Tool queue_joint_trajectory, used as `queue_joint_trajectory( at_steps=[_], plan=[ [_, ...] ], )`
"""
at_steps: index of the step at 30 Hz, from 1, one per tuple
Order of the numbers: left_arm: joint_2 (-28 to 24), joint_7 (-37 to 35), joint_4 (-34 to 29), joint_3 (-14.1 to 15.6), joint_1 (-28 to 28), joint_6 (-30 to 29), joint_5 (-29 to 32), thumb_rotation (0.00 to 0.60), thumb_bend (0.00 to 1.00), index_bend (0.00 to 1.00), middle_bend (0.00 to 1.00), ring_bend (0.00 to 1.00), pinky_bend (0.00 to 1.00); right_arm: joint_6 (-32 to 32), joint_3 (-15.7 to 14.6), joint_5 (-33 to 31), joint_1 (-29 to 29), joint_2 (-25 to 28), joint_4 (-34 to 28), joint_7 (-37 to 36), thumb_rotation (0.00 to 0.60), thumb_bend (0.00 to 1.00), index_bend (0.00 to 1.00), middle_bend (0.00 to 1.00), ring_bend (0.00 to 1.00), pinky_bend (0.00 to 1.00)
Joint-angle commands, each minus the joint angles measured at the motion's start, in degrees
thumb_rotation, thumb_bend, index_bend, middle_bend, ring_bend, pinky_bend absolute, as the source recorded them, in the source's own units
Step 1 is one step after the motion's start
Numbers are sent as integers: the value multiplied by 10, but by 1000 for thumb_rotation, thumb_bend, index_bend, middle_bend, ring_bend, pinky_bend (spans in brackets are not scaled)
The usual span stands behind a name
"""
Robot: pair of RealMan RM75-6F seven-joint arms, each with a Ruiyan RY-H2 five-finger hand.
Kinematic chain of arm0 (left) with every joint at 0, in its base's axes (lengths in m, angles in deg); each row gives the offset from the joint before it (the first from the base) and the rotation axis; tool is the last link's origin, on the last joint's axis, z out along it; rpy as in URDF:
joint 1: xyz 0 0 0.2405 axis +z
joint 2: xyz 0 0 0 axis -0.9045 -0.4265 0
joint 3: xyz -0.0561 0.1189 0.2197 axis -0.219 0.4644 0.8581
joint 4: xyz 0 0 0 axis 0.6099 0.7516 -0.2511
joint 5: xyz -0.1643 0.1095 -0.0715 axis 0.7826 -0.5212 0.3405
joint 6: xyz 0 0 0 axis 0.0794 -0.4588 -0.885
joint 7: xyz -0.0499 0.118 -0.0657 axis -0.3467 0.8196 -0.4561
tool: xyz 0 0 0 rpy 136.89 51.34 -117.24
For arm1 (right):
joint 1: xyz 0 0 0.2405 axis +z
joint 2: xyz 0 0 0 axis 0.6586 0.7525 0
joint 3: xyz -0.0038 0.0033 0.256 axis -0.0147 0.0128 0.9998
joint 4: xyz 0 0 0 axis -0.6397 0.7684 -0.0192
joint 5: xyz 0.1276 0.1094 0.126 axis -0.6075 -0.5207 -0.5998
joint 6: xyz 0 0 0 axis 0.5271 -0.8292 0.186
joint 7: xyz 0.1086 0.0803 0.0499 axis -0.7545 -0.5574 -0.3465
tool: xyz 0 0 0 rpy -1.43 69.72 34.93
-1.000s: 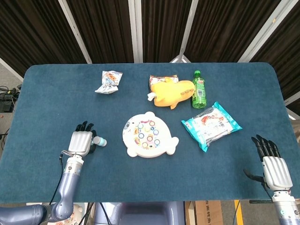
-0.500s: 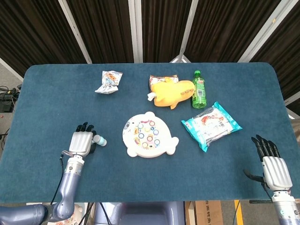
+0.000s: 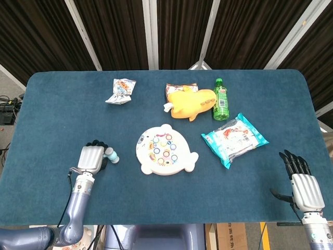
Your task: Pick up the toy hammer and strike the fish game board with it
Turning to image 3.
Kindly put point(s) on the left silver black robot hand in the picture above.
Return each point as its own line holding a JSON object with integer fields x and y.
{"x": 89, "y": 159}

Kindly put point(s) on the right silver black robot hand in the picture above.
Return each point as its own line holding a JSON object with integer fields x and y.
{"x": 307, "y": 191}

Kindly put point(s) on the light blue toy hammer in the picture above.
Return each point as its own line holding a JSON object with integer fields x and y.
{"x": 113, "y": 156}

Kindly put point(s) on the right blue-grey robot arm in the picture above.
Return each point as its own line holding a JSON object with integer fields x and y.
{"x": 316, "y": 231}

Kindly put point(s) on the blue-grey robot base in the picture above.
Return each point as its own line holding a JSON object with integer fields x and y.
{"x": 156, "y": 237}

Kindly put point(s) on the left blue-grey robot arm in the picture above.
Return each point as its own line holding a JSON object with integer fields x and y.
{"x": 78, "y": 198}

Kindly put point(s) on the white fish-shaped toy board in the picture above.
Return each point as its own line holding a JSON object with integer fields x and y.
{"x": 145, "y": 166}

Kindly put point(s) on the toy box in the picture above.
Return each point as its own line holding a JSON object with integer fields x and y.
{"x": 88, "y": 234}

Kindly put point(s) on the blue felt table mat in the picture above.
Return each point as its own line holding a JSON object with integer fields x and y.
{"x": 65, "y": 117}

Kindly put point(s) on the crumpled white blue snack packet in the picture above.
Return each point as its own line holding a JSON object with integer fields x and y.
{"x": 122, "y": 89}

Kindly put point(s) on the brown cardboard box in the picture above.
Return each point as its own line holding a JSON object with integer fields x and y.
{"x": 231, "y": 237}

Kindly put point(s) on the teal clear food package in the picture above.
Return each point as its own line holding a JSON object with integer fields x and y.
{"x": 234, "y": 140}

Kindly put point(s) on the yellow plush toy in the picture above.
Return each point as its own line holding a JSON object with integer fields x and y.
{"x": 187, "y": 104}

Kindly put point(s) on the green drink bottle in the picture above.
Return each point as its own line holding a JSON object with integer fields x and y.
{"x": 221, "y": 104}

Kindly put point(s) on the dark brown pleated curtain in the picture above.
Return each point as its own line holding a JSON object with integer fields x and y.
{"x": 117, "y": 31}

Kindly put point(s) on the white frame post with foot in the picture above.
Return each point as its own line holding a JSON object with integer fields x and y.
{"x": 206, "y": 34}

